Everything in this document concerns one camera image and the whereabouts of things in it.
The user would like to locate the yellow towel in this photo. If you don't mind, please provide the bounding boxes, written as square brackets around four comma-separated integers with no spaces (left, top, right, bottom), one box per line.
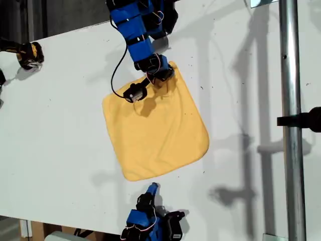
[102,61,210,182]

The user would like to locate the white box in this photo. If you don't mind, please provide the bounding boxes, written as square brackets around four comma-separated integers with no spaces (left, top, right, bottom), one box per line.
[44,230,78,241]

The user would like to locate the black clamp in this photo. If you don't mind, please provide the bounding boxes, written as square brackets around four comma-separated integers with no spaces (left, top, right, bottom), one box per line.
[276,106,321,133]

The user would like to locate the white table leg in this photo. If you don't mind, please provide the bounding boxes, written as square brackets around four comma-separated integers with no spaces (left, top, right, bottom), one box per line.
[20,219,33,238]

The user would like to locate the steel post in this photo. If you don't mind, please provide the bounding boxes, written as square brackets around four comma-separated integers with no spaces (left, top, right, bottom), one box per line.
[278,0,307,241]

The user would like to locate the black camera stalk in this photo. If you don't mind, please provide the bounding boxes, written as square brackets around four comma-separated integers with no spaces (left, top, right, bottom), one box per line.
[135,77,152,89]

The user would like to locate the black camera box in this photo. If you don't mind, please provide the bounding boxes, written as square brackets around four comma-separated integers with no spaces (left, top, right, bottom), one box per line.
[164,210,186,240]
[122,82,147,103]

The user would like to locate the brown cardboard box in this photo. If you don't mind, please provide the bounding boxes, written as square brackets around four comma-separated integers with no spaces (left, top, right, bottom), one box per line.
[30,220,76,241]

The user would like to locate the black camera cable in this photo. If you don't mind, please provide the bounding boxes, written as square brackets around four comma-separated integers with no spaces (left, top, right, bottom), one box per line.
[111,45,129,99]

